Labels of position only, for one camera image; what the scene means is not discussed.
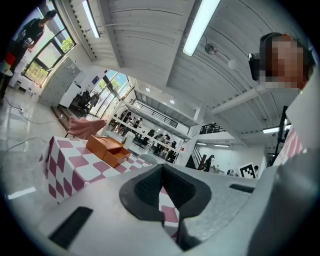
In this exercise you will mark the black office chair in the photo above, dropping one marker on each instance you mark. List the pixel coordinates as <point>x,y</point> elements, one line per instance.
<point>83,101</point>

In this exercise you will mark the person's white shirt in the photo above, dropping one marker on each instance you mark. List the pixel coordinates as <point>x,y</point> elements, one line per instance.
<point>306,117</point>

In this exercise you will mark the pink checkered tablecloth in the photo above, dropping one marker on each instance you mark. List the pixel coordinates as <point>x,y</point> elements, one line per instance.
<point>82,172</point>

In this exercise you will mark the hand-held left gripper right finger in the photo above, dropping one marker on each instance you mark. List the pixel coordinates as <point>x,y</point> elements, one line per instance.
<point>220,200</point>

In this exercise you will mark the black tripod stand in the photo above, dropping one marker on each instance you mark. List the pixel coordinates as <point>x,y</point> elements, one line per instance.
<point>281,130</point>

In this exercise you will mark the person's head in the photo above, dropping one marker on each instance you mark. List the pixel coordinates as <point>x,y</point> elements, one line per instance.
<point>285,62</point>

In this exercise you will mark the black and white patterned board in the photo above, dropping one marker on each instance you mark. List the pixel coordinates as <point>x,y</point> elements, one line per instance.
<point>248,170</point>

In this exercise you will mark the long ceiling tube light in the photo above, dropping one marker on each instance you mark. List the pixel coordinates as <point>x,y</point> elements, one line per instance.
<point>275,129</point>
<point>91,20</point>
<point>200,25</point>

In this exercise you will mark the orange box with drawer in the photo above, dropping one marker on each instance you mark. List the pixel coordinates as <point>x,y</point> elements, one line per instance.
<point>100,146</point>

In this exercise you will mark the white locker cabinet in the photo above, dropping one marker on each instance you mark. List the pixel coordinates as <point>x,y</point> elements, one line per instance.
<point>58,82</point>

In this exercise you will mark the black staircase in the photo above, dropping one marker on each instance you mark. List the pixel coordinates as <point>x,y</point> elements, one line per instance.
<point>196,157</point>

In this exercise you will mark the large black-framed window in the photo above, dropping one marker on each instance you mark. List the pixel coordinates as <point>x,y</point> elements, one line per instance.
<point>47,53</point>

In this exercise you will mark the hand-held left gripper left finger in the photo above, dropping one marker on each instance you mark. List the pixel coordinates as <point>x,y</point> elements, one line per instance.
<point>105,225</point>

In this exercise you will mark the black head-worn camera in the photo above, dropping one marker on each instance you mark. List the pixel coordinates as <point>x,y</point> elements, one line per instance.
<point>254,66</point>

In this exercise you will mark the pink cloth-draped chair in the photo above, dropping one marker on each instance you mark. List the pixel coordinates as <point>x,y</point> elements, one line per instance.
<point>83,127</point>

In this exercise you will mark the white round ceiling sensor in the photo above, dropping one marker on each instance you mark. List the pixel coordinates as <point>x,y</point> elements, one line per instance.
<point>233,64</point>

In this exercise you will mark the white round chair back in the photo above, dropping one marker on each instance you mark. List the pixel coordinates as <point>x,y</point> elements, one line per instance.
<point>147,158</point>

